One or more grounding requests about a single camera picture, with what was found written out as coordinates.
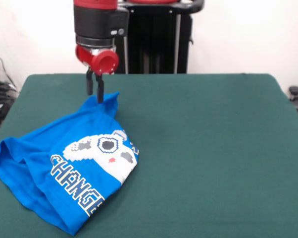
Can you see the blue printed T-shirt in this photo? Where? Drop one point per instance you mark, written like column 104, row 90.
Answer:
column 64, row 173

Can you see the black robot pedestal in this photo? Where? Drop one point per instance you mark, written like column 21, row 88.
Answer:
column 159, row 44

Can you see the black office chair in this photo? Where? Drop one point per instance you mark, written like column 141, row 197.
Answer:
column 295, row 90

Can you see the dark green table cloth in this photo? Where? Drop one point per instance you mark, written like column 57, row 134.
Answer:
column 213, row 161

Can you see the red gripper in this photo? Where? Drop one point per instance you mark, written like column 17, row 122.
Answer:
column 102, row 62

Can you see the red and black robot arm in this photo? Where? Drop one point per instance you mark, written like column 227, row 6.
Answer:
column 97, row 22

